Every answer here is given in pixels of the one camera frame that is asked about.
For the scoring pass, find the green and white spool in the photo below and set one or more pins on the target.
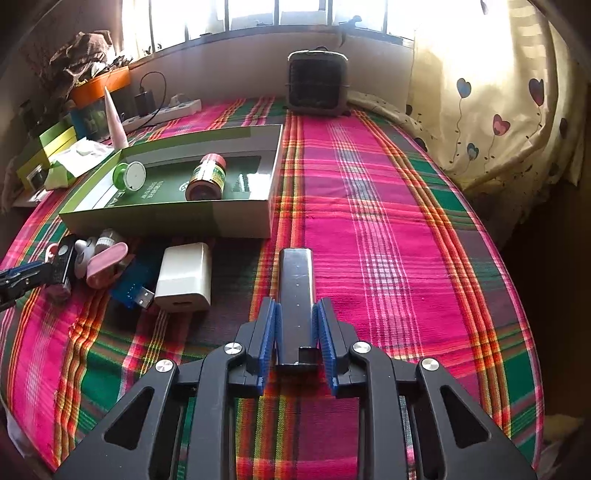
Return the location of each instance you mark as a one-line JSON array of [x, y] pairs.
[[134, 176]]

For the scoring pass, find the brown jar with green label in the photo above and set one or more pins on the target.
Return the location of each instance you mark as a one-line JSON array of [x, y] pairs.
[[207, 177]]

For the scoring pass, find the black bike light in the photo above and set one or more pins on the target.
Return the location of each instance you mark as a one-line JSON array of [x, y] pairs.
[[64, 258]]

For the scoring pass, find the white power strip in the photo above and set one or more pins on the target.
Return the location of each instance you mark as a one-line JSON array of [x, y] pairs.
[[180, 108]]

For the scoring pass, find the grey space heater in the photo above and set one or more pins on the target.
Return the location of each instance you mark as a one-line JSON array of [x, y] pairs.
[[318, 83]]

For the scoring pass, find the dark glossy box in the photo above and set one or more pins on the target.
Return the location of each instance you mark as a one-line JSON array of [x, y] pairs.
[[92, 117]]

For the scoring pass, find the black charger brick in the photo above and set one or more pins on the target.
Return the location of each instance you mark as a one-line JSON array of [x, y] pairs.
[[144, 104]]

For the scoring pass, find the pink and white tube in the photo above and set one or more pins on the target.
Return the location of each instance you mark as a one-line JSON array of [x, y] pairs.
[[115, 129]]

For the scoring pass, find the pink and green plaid blanket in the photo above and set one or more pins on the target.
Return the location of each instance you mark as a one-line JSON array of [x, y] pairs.
[[392, 207]]

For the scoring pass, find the pile of brown clothes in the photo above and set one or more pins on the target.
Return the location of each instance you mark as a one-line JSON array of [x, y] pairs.
[[78, 50]]

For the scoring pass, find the green cardboard box tray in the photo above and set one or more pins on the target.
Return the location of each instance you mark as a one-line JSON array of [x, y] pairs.
[[161, 217]]

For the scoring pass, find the light green cardboard box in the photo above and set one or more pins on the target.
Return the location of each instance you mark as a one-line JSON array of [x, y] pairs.
[[57, 141]]

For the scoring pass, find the white panda face gadget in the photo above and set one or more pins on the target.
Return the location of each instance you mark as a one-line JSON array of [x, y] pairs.
[[83, 256]]

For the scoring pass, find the orange storage box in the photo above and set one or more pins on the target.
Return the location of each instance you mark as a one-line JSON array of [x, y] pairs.
[[101, 87]]

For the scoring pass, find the white tissue pack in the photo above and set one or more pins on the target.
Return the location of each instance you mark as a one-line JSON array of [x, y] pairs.
[[81, 154]]

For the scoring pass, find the pink capsule case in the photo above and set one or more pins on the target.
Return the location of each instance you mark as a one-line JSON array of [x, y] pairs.
[[104, 267]]

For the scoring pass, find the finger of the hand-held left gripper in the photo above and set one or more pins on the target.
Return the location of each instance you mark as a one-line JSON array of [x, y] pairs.
[[27, 268], [11, 291]]

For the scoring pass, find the blue USB stick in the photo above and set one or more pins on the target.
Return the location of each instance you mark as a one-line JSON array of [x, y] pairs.
[[131, 288]]

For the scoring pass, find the small clear bottle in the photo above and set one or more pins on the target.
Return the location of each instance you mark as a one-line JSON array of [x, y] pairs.
[[107, 237]]

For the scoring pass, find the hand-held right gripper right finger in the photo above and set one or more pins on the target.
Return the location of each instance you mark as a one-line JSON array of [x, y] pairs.
[[323, 341]]

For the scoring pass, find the white charger adapter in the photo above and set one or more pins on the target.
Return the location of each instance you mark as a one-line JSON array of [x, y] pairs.
[[184, 277]]

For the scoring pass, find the cream curtain with heart balloons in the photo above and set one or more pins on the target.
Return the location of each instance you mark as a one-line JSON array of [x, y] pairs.
[[498, 92]]

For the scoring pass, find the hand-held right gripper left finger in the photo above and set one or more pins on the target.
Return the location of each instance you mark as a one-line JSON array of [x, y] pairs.
[[270, 341]]

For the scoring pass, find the white plug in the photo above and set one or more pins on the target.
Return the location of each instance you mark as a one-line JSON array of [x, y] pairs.
[[180, 98]]

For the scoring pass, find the black metal rectangular case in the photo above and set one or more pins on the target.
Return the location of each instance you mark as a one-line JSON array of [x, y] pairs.
[[298, 286]]

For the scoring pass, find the window with metal bars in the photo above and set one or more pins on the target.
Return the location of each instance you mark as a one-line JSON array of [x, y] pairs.
[[258, 16]]

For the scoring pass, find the olive green cardboard box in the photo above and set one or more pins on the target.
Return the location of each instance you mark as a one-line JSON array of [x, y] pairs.
[[30, 159]]

